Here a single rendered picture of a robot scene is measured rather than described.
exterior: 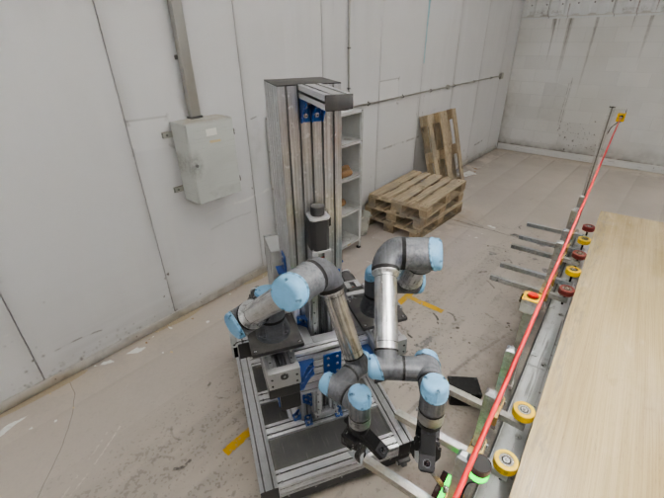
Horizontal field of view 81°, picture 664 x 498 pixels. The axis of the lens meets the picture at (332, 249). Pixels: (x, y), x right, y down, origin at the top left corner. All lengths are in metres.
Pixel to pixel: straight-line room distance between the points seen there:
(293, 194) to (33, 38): 1.85
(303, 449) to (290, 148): 1.60
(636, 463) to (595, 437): 0.13
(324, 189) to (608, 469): 1.41
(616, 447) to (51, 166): 3.15
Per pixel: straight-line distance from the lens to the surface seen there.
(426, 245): 1.34
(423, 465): 1.26
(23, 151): 2.93
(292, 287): 1.16
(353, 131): 4.17
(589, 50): 8.84
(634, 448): 1.86
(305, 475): 2.28
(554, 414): 1.82
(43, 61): 2.94
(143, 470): 2.79
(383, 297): 1.27
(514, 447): 2.03
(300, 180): 1.59
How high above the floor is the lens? 2.18
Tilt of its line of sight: 29 degrees down
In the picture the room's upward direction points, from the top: 1 degrees counter-clockwise
